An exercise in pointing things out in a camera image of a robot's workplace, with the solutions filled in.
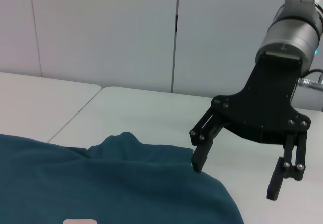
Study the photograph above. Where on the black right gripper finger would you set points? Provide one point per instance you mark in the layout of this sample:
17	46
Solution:
275	181
199	156

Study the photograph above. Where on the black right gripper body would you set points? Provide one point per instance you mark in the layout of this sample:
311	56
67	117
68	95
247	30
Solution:
267	103

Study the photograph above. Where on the teal t-shirt with FREE print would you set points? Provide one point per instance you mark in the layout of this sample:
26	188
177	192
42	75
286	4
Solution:
101	183

